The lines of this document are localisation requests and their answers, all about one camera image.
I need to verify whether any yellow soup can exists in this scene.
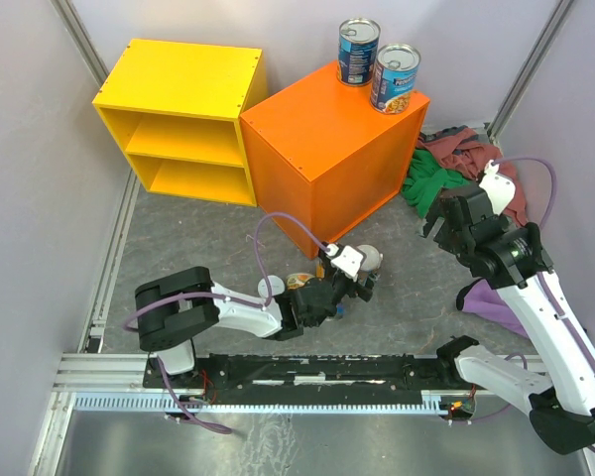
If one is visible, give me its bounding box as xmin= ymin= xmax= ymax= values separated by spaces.
xmin=357 ymin=244 xmax=383 ymax=286

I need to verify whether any blue Progresso soup can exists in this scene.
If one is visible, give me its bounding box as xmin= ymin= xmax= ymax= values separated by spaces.
xmin=370 ymin=44 xmax=421 ymax=114

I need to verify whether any dark blue soup can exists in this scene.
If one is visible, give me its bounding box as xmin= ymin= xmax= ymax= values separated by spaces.
xmin=337 ymin=18 xmax=381 ymax=86

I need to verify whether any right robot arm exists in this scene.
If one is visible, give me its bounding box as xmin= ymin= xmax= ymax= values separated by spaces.
xmin=422 ymin=183 xmax=595 ymax=455

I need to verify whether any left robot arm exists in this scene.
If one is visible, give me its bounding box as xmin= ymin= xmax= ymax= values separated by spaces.
xmin=133 ymin=267 xmax=375 ymax=387

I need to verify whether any yellow blue upright can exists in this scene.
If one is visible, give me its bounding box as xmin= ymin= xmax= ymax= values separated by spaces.
xmin=315 ymin=258 xmax=344 ymax=320

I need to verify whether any green cloth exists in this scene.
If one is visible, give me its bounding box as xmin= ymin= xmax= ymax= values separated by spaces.
xmin=402 ymin=149 xmax=470 ymax=218

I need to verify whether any green label noodle cup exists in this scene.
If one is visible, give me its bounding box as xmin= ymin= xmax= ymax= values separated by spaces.
xmin=285 ymin=272 xmax=315 ymax=291

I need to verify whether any red pink cloth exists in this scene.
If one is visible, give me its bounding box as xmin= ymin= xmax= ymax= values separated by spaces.
xmin=416 ymin=125 xmax=529 ymax=225

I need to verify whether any white lid small jar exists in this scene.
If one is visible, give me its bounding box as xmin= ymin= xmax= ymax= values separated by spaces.
xmin=257 ymin=275 xmax=286 ymax=298

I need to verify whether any purple cloth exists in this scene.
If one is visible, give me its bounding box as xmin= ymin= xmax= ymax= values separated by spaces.
xmin=455 ymin=279 xmax=528 ymax=337

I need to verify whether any orange wooden box cabinet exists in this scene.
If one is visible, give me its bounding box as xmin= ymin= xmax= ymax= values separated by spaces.
xmin=240 ymin=62 xmax=430 ymax=259

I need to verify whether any yellow open shelf cabinet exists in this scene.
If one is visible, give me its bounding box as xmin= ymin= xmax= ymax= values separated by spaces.
xmin=92 ymin=39 xmax=268 ymax=206

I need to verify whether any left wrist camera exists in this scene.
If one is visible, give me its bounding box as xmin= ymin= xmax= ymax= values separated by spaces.
xmin=323 ymin=243 xmax=367 ymax=282

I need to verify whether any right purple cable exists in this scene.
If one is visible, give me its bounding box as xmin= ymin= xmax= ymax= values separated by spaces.
xmin=475 ymin=156 xmax=595 ymax=465

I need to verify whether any purple cable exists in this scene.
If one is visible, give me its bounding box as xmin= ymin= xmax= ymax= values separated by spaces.
xmin=122 ymin=211 xmax=336 ymax=435
xmin=475 ymin=156 xmax=595 ymax=465

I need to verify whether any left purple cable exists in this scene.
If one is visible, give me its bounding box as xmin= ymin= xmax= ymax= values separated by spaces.
xmin=122 ymin=211 xmax=336 ymax=435

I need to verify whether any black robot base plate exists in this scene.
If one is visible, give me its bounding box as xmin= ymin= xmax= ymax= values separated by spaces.
xmin=170 ymin=354 xmax=472 ymax=407

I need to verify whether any white slotted cable duct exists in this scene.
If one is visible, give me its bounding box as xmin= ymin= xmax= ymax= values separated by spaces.
xmin=72 ymin=391 xmax=450 ymax=413

